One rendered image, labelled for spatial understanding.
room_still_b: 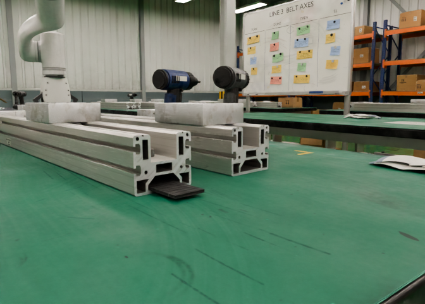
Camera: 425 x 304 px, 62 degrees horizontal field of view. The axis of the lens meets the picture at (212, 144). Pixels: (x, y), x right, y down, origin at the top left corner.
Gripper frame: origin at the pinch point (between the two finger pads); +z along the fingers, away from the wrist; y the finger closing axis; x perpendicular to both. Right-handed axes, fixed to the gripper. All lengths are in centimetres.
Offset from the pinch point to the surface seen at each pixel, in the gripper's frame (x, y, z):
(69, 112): 68, 20, -4
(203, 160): 92, 5, 5
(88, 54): -1037, -465, -156
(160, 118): 79, 6, -3
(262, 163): 100, -3, 5
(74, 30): -1037, -425, -229
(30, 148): 52, 24, 5
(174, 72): 57, -14, -14
